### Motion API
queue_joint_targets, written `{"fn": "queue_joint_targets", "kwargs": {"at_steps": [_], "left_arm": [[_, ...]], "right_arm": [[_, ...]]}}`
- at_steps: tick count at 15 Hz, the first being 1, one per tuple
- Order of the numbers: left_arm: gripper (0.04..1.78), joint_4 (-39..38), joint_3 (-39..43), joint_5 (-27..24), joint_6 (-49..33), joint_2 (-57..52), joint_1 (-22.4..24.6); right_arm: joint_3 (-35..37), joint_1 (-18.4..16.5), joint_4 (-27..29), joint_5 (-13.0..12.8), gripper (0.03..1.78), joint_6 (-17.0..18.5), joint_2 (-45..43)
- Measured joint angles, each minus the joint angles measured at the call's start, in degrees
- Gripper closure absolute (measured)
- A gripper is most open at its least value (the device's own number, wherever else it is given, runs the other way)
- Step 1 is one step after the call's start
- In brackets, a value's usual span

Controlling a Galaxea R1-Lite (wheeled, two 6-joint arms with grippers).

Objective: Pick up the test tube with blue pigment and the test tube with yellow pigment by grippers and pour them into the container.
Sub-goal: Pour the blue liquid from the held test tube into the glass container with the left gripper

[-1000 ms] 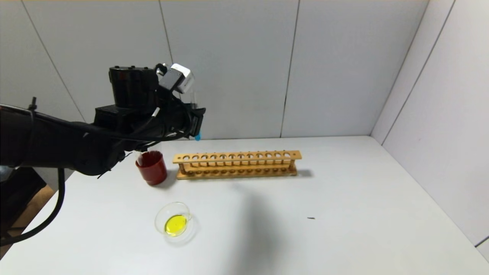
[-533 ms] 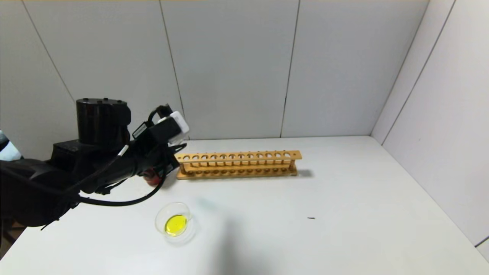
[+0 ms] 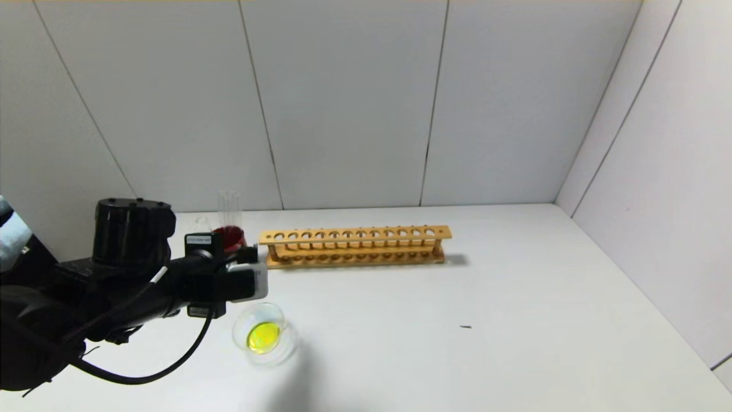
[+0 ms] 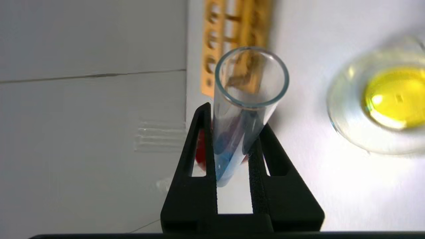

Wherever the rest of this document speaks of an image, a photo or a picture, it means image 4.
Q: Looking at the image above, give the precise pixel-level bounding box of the red cup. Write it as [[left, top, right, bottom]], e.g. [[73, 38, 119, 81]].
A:
[[195, 129, 249, 166]]

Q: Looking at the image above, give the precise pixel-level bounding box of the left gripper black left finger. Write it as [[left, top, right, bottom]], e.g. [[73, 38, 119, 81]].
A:
[[161, 102, 218, 233]]

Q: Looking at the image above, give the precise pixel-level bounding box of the blue pigment test tube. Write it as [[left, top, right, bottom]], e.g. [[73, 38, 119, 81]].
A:
[[212, 46, 290, 188]]

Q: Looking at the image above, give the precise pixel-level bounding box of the clear glass petri dish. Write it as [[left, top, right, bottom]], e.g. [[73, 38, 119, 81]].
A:
[[326, 37, 425, 156]]

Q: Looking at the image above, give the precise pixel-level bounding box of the wooden test tube rack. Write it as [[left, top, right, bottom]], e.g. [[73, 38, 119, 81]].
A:
[[200, 0, 274, 98]]

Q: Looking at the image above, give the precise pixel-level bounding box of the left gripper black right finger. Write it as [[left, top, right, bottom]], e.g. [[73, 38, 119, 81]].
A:
[[248, 123, 325, 233]]

